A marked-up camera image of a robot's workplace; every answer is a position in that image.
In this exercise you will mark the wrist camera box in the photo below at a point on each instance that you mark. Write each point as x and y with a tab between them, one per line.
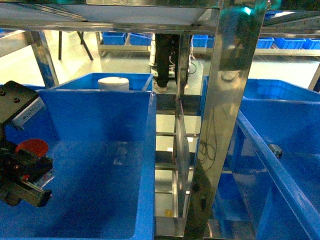
19	104

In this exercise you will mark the stainless steel roller shelf rack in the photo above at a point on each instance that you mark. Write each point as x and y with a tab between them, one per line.
237	25

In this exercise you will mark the red round button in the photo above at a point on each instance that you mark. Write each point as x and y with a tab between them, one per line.
36	146

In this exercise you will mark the person in green shirt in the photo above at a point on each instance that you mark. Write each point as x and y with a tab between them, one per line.
165	44

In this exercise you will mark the blue bin behind with container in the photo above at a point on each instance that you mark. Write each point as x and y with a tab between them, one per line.
138	81

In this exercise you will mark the blue bin centre shelf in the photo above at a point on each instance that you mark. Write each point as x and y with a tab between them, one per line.
271	173

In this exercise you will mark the blue bin shelf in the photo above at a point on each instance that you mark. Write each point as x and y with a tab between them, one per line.
271	173
103	148

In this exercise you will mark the white cylindrical container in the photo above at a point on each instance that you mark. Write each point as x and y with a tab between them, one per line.
114	83

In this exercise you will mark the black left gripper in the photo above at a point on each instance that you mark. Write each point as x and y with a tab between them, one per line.
20	175

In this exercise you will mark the blue bin left shelf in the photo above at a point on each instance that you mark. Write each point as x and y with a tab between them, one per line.
103	148

